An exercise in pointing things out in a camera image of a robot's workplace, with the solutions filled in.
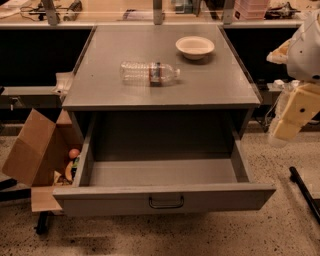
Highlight grey top drawer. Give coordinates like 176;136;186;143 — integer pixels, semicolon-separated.
53;111;275;216

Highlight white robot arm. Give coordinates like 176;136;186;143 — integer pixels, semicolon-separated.
267;9;320;147

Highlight grey metal drawer cabinet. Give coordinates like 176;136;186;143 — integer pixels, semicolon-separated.
63;24;259;161

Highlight white power strip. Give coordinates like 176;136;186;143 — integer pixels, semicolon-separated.
272;79;300;90

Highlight black metal stand leg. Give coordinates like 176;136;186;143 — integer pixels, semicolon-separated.
289;166;320;225

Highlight pink plastic storage box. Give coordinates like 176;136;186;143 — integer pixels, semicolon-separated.
234;0;270;20

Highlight white paper bowl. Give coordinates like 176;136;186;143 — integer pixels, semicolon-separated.
176;36;215;60

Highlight clear plastic water bottle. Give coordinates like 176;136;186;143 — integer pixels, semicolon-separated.
120;61;180;86

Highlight pink ball in box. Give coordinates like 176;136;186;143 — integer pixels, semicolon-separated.
69;149;80;159

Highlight yellow banana toy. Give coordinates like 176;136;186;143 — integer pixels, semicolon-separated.
65;161;73;181

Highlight brown cardboard box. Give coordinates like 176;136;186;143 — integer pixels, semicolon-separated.
2;109;83;213

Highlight black left stand base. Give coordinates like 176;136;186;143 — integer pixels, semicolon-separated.
0;178;51;236

